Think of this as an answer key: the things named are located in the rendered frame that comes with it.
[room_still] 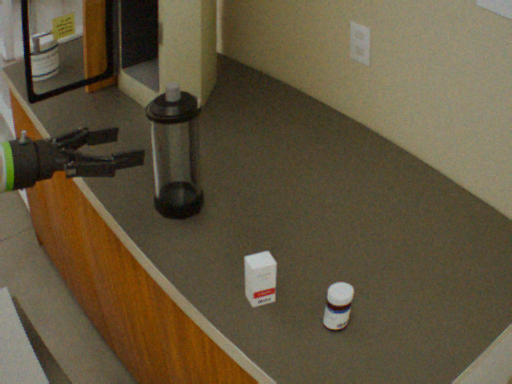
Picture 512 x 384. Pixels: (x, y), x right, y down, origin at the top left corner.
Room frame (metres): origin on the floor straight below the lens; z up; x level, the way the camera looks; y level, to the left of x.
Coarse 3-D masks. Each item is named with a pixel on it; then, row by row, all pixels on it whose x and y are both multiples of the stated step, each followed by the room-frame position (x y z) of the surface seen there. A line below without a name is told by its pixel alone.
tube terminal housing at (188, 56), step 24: (168, 0) 1.41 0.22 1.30; (192, 0) 1.45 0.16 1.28; (216, 0) 1.66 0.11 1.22; (120, 24) 1.63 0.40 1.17; (168, 24) 1.41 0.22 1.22; (192, 24) 1.45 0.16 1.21; (216, 24) 1.65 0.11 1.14; (120, 48) 1.63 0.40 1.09; (168, 48) 1.41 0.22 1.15; (192, 48) 1.45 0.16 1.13; (216, 48) 1.65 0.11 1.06; (168, 72) 1.41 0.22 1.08; (192, 72) 1.45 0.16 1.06; (216, 72) 1.65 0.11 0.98; (144, 96) 1.50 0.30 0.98
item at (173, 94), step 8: (168, 88) 1.03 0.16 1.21; (176, 88) 1.03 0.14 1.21; (160, 96) 1.05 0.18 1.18; (168, 96) 1.03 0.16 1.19; (176, 96) 1.03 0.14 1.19; (184, 96) 1.04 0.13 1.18; (192, 96) 1.04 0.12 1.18; (152, 104) 1.03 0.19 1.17; (160, 104) 1.01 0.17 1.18; (168, 104) 1.01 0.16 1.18; (176, 104) 1.01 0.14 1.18; (184, 104) 1.01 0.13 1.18; (192, 104) 1.02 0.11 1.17; (152, 112) 1.01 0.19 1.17; (160, 112) 1.00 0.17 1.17; (168, 112) 1.00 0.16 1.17; (176, 112) 1.00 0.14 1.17; (184, 112) 1.00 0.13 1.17
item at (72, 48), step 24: (48, 0) 1.53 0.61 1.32; (72, 0) 1.57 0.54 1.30; (96, 0) 1.61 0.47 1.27; (48, 24) 1.53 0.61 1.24; (72, 24) 1.57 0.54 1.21; (96, 24) 1.61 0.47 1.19; (48, 48) 1.53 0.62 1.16; (72, 48) 1.57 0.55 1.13; (96, 48) 1.61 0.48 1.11; (48, 72) 1.53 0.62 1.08; (72, 72) 1.57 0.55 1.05; (96, 72) 1.61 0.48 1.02
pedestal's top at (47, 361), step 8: (16, 304) 0.70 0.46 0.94; (24, 312) 0.68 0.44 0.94; (24, 320) 0.66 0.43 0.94; (24, 328) 0.64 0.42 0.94; (32, 328) 0.64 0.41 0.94; (32, 336) 0.62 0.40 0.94; (32, 344) 0.60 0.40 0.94; (40, 344) 0.60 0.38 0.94; (40, 352) 0.58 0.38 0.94; (48, 352) 0.59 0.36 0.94; (40, 360) 0.56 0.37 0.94; (48, 360) 0.57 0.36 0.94; (48, 368) 0.55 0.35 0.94; (56, 368) 0.55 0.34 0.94; (48, 376) 0.53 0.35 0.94; (56, 376) 0.53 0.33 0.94; (64, 376) 0.53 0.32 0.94
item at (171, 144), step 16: (192, 112) 1.00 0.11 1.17; (160, 128) 1.00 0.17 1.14; (176, 128) 0.99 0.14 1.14; (192, 128) 1.01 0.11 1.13; (160, 144) 1.00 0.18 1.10; (176, 144) 0.99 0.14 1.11; (192, 144) 1.01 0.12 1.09; (160, 160) 1.00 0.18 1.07; (176, 160) 0.99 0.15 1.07; (192, 160) 1.01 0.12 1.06; (160, 176) 1.00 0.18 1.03; (176, 176) 0.99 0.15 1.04; (192, 176) 1.01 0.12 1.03; (160, 192) 1.00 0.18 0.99; (176, 192) 0.99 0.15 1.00; (192, 192) 1.01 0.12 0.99
